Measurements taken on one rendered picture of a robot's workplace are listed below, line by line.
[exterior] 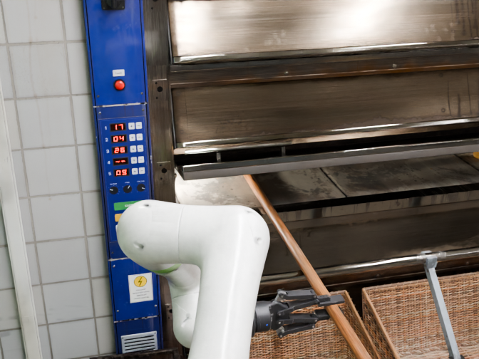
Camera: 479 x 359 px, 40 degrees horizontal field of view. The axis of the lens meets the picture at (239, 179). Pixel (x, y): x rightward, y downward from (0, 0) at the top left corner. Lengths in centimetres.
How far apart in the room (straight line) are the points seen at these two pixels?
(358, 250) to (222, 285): 132
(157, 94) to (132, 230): 83
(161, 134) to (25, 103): 40
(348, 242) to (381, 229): 13
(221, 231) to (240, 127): 91
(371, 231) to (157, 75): 96
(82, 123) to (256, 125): 53
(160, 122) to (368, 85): 68
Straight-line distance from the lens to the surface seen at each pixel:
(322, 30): 206
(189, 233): 119
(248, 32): 199
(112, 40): 190
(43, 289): 223
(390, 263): 200
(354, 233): 238
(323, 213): 227
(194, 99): 203
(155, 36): 195
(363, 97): 218
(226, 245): 116
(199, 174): 193
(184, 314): 161
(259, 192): 229
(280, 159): 198
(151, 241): 120
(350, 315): 241
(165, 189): 209
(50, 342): 234
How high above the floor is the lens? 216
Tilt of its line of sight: 24 degrees down
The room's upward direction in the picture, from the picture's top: straight up
